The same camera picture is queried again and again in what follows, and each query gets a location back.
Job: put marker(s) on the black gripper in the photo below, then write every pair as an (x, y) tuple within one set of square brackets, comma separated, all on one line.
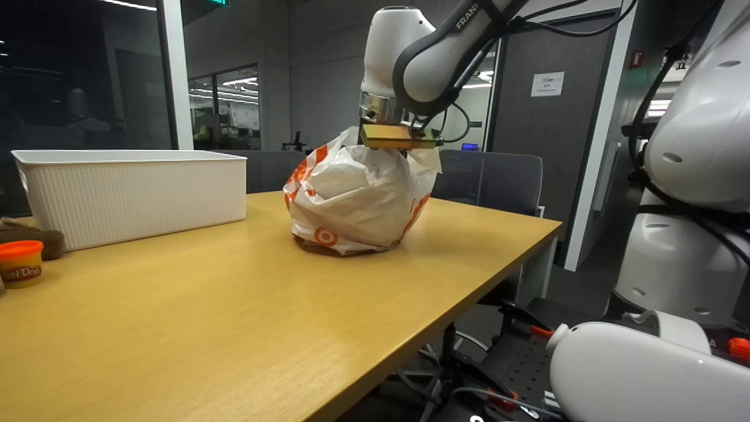
[(423, 131)]

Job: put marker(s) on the white orange-printed plastic bag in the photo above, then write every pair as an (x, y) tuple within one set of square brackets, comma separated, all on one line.
[(358, 195)]

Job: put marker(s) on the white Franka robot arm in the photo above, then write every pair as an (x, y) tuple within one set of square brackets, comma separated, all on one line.
[(703, 142)]

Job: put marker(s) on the grey office chair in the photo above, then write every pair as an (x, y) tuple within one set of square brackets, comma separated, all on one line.
[(509, 180)]

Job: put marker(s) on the dark grey door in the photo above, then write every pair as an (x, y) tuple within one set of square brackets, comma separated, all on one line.
[(547, 142)]

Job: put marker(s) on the white paper door sign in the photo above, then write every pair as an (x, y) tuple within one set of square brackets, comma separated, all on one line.
[(547, 82)]

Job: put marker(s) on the white table leg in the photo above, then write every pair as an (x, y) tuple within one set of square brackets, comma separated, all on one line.
[(539, 271)]

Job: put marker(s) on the white pillar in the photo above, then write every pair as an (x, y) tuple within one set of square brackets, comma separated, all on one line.
[(175, 78)]

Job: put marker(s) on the white ribbed plastic bin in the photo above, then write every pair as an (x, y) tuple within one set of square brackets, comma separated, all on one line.
[(132, 191)]

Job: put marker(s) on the orange red button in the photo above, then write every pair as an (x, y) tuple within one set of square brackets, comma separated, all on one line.
[(739, 347)]

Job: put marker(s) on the brown plush object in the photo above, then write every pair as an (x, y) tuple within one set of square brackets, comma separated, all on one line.
[(36, 236)]

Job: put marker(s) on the orange play-doh tub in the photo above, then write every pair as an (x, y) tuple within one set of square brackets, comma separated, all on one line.
[(20, 261)]

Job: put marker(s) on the tan wrist camera mount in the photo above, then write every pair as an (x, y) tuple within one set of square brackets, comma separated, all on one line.
[(386, 136)]

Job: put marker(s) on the white door frame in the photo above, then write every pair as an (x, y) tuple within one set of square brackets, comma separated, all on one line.
[(599, 149)]

